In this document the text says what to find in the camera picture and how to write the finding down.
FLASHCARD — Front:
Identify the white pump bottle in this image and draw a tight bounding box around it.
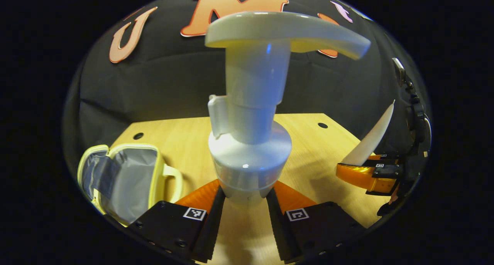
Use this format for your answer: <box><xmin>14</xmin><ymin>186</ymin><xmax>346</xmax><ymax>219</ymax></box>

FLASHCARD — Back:
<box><xmin>205</xmin><ymin>11</ymin><xmax>371</xmax><ymax>204</ymax></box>

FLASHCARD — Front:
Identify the white cream tube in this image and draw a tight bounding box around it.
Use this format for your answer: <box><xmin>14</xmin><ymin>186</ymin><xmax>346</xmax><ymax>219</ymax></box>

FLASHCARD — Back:
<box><xmin>342</xmin><ymin>100</ymin><xmax>396</xmax><ymax>167</ymax></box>

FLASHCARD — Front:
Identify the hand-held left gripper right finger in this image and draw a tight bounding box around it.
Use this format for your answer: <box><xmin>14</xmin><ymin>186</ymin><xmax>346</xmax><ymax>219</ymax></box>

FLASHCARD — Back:
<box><xmin>266</xmin><ymin>180</ymin><xmax>367</xmax><ymax>264</ymax></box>

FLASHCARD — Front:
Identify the small yellow suitcase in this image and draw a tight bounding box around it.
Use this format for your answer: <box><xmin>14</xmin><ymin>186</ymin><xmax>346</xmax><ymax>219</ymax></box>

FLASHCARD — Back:
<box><xmin>77</xmin><ymin>143</ymin><xmax>184</xmax><ymax>227</ymax></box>

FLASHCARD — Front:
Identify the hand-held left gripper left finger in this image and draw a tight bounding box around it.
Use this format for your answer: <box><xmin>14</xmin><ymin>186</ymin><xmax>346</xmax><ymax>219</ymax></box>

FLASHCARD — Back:
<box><xmin>129</xmin><ymin>179</ymin><xmax>227</xmax><ymax>263</ymax></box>

